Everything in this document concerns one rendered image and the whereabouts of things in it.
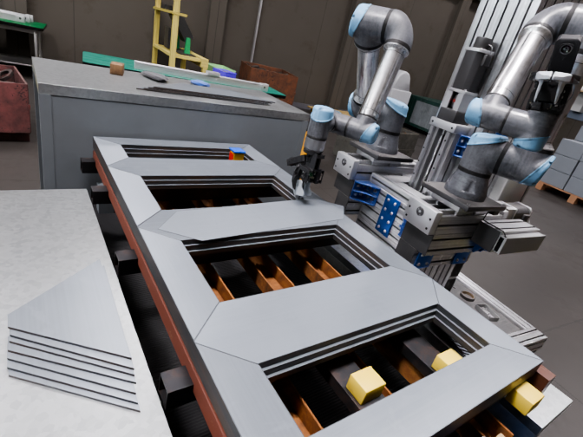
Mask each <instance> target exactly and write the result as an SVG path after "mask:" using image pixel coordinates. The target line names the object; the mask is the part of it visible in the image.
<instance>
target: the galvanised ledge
mask: <svg viewBox="0 0 583 437"><path fill-rule="evenodd" d="M323 247H324V248H325V249H326V250H327V251H328V252H329V253H330V254H331V255H333V256H334V257H335V258H336V259H337V260H338V261H339V262H341V263H342V264H343V265H344V266H345V267H346V268H348V269H349V270H350V271H351V272H352V273H353V274H356V273H359V272H364V271H370V269H369V268H368V267H367V266H365V265H364V264H363V263H362V262H360V261H359V260H358V259H357V258H355V257H354V256H353V255H352V254H351V253H349V252H348V251H347V250H346V249H345V248H343V246H342V245H328V246H323ZM415 329H417V330H418V331H419V332H420V333H421V334H422V335H423V336H425V337H426V338H427V339H428V340H429V341H430V342H431V343H433V344H434V345H435V346H436V347H437V348H438V349H439V350H441V352H444V351H446V350H449V349H452V350H454V349H453V347H452V345H451V344H450V343H449V341H448V340H447V338H445V337H444V336H443V334H442V333H441V331H440V330H439V329H438V327H437V326H436V324H435V323H433V322H431V323H426V324H424V325H422V326H419V327H417V328H415ZM454 351H455V350H454ZM455 352H456V351H455ZM456 353H457V352H456ZM457 354H458V355H459V356H460V357H461V358H463V357H462V356H461V355H460V354H459V353H457ZM543 394H544V395H545V397H544V398H543V399H542V401H541V402H540V404H539V405H538V406H537V407H536V408H535V409H534V410H533V411H531V412H530V413H529V414H527V415H526V416H525V415H524V414H522V413H521V412H520V411H519V410H518V409H517V408H515V407H514V406H513V405H512V404H511V403H509V402H508V401H507V400H506V399H505V397H506V396H504V397H503V398H502V399H500V400H499V401H498V402H499V403H500V404H501V405H502V406H503V407H504V408H505V409H506V410H507V411H509V412H510V413H511V414H512V415H513V416H514V417H515V418H517V419H518V420H519V421H520V422H521V423H522V424H523V425H525V426H526V427H527V428H528V429H529V430H530V431H532V432H533V433H534V434H535V435H536V436H537V435H538V434H539V433H540V432H541V431H543V430H544V429H545V428H546V427H547V426H548V425H549V424H550V423H551V422H552V421H554V420H555V419H556V418H557V417H558V416H559V415H560V414H561V413H563V412H564V411H565V410H566V409H567V408H568V407H569V405H570V404H571V403H572V402H573V401H572V400H571V399H570V398H569V397H567V396H566V395H564V394H563V393H562V392H560V391H559V390H558V389H557V388H556V387H555V386H553V385H552V384H551V383H550V385H549V386H548V388H547V389H546V391H545V392H544V393H543Z"/></svg>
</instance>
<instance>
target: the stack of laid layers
mask: <svg viewBox="0 0 583 437"><path fill-rule="evenodd" d="M121 146H122V148H123V149H124V151H125V152H126V154H127V156H128V157H156V158H190V159H224V160H229V154H230V151H231V150H230V149H218V148H197V147H157V146H136V145H121ZM93 148H94V150H95V153H96V155H97V157H98V160H99V161H100V163H101V165H102V168H103V171H104V172H105V174H106V176H107V178H108V181H109V184H110V185H111V187H112V189H113V191H114V193H115V197H116V198H117V200H118V202H119V204H120V207H121V209H122V211H123V213H124V215H125V217H126V220H127V222H128V224H129V226H130V228H131V231H132V233H133V234H134V237H135V239H136V242H137V244H138V245H139V247H140V249H141V252H142V255H143V257H144V258H145V260H146V262H147V266H148V268H149V270H150V271H151V273H152V275H153V278H154V281H155V282H156V284H157V286H158V289H159V291H160V293H161V295H162V297H163V299H164V302H165V304H166V306H167V308H168V310H169V313H170V315H171V317H172V318H173V320H174V324H175V326H176V328H177V330H178V331H179V333H180V337H181V339H182V341H183V343H184V344H185V346H186V349H187V352H188V354H189V355H190V357H191V360H192V362H193V365H194V367H195V368H196V370H197V373H198V375H199V377H200V379H201V381H202V384H203V386H204V388H205V390H206V392H207V395H208V397H209V399H210V401H211V403H212V404H213V408H214V410H215V412H216V414H217V415H218V417H219V421H220V423H221V425H222V427H223V428H224V431H225V433H226V436H227V437H241V436H240V434H239V431H238V429H237V428H236V426H235V424H234V422H233V419H232V417H231V415H230V414H229V412H228V410H227V408H226V405H225V403H224V401H223V399H222V397H221V395H220V393H219V390H218V389H217V387H216V385H215V383H214V381H213V378H212V377H211V375H210V373H209V371H208V369H207V367H206V364H205V363H204V361H203V359H202V357H201V355H200V352H199V351H198V349H197V347H196V345H195V342H194V340H193V338H192V336H191V334H190V332H189V330H188V328H187V326H186V324H185V322H184V320H183V318H182V316H181V314H180V312H179V310H178V308H177V306H176V304H175V302H174V300H173V298H172V296H171V294H170V292H169V290H168V288H167V286H166V284H165V282H164V280H163V277H162V275H161V273H160V271H159V269H158V267H157V265H156V263H155V261H154V259H153V257H152V255H151V253H150V251H149V249H148V248H147V245H146V243H145V241H144V239H143V237H142V235H141V233H140V231H139V229H138V227H139V228H142V229H145V230H148V231H151V232H156V233H159V234H161V235H164V236H167V237H170V238H175V239H178V240H180V241H181V242H182V243H183V245H184V246H185V247H186V249H187V251H188V252H189V254H190V256H191V257H194V256H200V255H207V254H214V253H221V252H228V251H240V250H247V249H254V248H260V247H267V246H274V245H287V244H294V243H301V242H307V241H314V240H321V239H327V238H333V239H334V240H336V241H337V242H338V243H339V244H340V245H342V246H343V248H345V249H346V250H347V251H348V252H349V253H351V254H352V255H353V256H354V257H355V258H357V259H358V260H359V261H360V262H362V263H363V264H364V265H365V266H367V267H368V268H369V269H370V270H375V269H380V268H384V267H388V266H389V265H388V264H386V263H385V262H384V261H383V260H382V259H381V258H379V257H378V256H377V255H375V254H374V253H373V252H372V251H370V250H369V249H367V248H366V247H365V246H364V245H362V244H361V243H359V242H358V241H357V240H356V239H354V238H353V237H352V236H351V235H350V234H349V233H347V232H346V231H345V230H343V229H342V228H341V227H339V226H338V225H337V222H338V220H334V221H328V222H323V223H317V224H312V225H301V226H295V227H290V228H284V229H278V230H272V231H267V232H256V233H250V234H245V235H238V236H233V237H227V238H216V239H211V240H205V241H200V240H197V239H193V238H188V237H184V236H181V235H178V234H174V233H171V232H165V231H162V230H159V229H158V228H159V227H161V226H162V225H163V224H164V223H165V222H166V221H167V220H168V219H169V218H170V217H171V216H172V215H173V214H174V213H175V212H177V211H186V210H196V209H205V208H190V209H174V210H160V211H158V212H157V213H156V214H155V215H153V216H152V217H150V218H149V219H147V220H146V221H144V222H143V223H141V224H140V225H138V226H137V225H136V223H135V222H134V219H133V216H132V214H131V212H130V211H129V209H128V206H127V204H126V202H125V200H124V198H123V197H122V195H121V192H120V190H119V188H118V186H117V185H116V183H115V180H114V178H113V176H112V174H111V172H110V171H109V169H108V166H107V164H106V162H105V160H104V159H103V157H102V153H101V151H100V149H99V147H98V146H97V144H96V142H95V139H94V137H93ZM141 178H142V179H143V181H144V182H145V184H146V185H147V188H148V189H149V190H153V189H192V188H231V187H269V186H270V187H271V188H273V189H274V190H275V191H276V192H278V193H279V194H280V195H281V196H282V197H284V198H285V199H286V200H295V199H296V198H295V196H294V192H293V190H292V189H291V188H290V187H289V186H287V185H286V184H284V183H283V182H282V181H281V180H279V179H278V178H276V177H275V175H274V176H141ZM431 322H433V323H435V324H436V325H437V326H438V327H439V328H441V329H442V330H443V331H444V332H446V333H447V334H448V335H449V336H451V337H452V338H453V339H454V340H455V341H457V342H458V343H459V344H460V345H462V346H463V348H465V349H466V350H467V351H468V352H469V353H470V354H472V353H474V352H476V351H477V350H479V349H482V348H484V347H486V346H487V345H489V343H488V342H486V341H485V340H484V339H483V338H481V337H480V336H478V335H477V334H476V333H475V332H474V331H473V330H471V329H470V328H469V327H468V326H466V325H465V324H464V323H462V322H461V321H460V320H458V319H457V318H456V317H455V316H453V315H452V314H450V313H449V312H448V311H447V310H445V309H444V308H443V307H442V306H441V305H440V304H439V303H438V304H435V305H432V306H429V307H427V308H424V309H421V310H417V311H414V312H411V313H409V314H406V315H403V316H399V317H396V318H393V319H390V320H388V321H385V322H383V323H379V324H376V325H373V326H370V327H368V328H365V329H361V330H358V331H355V332H352V333H350V334H347V335H344V336H340V337H337V338H334V339H331V340H329V341H326V342H321V343H319V344H316V345H313V346H310V347H308V348H305V349H301V350H298V351H295V352H292V353H290V354H287V355H282V356H280V357H277V358H274V359H271V360H269V361H266V362H262V363H259V366H260V367H261V368H262V370H263V371H264V373H265V375H266V376H267V378H268V380H269V381H270V382H274V381H276V380H278V379H281V378H284V377H286V376H288V375H292V374H295V373H297V372H299V371H302V370H305V369H308V368H311V367H313V366H316V365H318V364H320V363H323V362H327V361H329V360H332V359H334V358H337V357H339V356H341V355H345V354H348V353H350V352H352V351H355V350H358V349H361V348H364V347H366V346H369V345H371V344H373V343H376V342H380V341H382V340H385V339H387V338H390V337H392V336H396V335H399V334H401V333H403V332H406V331H408V330H411V329H414V328H417V327H419V326H422V325H424V324H426V323H431ZM541 364H542V363H540V364H539V365H537V366H536V367H534V368H533V369H531V370H529V371H528V372H527V373H526V374H524V375H522V376H521V377H519V378H518V379H516V380H515V381H513V382H511V383H510V384H508V385H507V386H506V387H505V388H503V389H501V390H500V391H498V392H497V393H495V394H494V395H492V396H490V397H489V398H487V400H485V401H483V402H482V403H480V404H479V405H477V406H476V407H474V408H472V409H471V410H469V411H468V412H467V413H466V414H464V415H462V416H461V417H459V418H458V419H456V420H455V421H453V422H451V423H450V424H448V425H447V426H446V427H444V428H443V429H441V430H440V431H438V432H437V433H435V434H433V435H432V436H430V437H445V436H446V435H448V434H450V433H451V432H453V431H454V430H456V429H457V428H458V427H459V426H461V425H462V424H464V423H465V422H466V421H468V420H470V419H471V418H473V417H474V416H476V415H477V414H479V413H480V412H481V411H482V410H484V409H485V408H487V407H488V406H490V405H491V404H493V403H494V402H496V401H498V400H499V399H500V398H502V396H504V395H506V394H507V393H509V392H510V391H511V390H513V389H514V388H516V387H518V386H519V385H521V384H522V383H523V382H524V381H526V380H527V379H529V378H530V377H532V376H533V375H534V374H535V372H536V371H537V370H538V368H539V367H540V365H541Z"/></svg>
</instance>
